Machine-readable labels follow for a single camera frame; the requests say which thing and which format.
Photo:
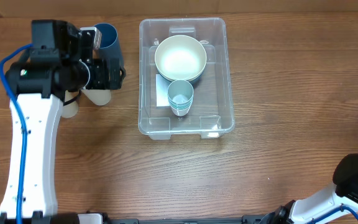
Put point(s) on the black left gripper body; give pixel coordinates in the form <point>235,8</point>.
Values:
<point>103,83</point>

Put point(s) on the dark blue tall cup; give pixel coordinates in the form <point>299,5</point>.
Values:
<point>110,46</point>

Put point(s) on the cream tall cup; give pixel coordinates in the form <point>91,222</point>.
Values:
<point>98,97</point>
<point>71,109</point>

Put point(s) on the cream bowl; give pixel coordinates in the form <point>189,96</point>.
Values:
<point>180,51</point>
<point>180,73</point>

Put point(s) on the cream bowl front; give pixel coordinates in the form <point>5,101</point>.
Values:
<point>180,51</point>

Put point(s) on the grey small cup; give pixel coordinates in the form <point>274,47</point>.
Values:
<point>180,92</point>

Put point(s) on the light blue small cup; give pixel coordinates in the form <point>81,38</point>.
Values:
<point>173,103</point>

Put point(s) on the pink small cup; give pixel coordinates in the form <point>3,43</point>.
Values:
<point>180,113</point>

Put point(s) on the green small cup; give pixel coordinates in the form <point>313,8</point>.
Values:
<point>180,107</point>

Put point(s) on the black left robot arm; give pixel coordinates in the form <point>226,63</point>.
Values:
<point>58,66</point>

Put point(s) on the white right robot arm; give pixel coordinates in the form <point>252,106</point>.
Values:
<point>338,199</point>

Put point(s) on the white label in bin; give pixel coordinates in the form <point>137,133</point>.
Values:
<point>161,91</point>

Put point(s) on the clear plastic storage bin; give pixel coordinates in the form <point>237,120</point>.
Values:
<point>212,111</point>

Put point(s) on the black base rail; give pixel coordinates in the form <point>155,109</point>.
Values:
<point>102,218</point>

